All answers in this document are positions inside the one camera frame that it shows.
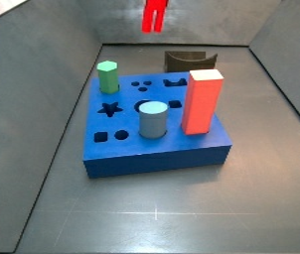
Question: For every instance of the blue shape-sorting board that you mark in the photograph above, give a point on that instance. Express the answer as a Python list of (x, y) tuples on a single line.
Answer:
[(134, 134)]

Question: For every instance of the red square-circle peg object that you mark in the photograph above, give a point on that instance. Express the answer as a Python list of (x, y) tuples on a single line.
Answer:
[(153, 17)]

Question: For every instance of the light blue cylinder peg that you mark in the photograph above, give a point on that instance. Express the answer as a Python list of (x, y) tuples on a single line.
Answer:
[(153, 119)]

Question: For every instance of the black curved holder stand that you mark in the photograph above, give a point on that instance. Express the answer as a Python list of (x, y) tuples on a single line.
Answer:
[(183, 61)]

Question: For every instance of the green hexagonal peg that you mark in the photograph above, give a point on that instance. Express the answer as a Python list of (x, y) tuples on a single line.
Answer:
[(108, 76)]

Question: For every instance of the red square block peg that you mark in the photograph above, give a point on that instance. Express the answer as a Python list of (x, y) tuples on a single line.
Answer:
[(204, 88)]

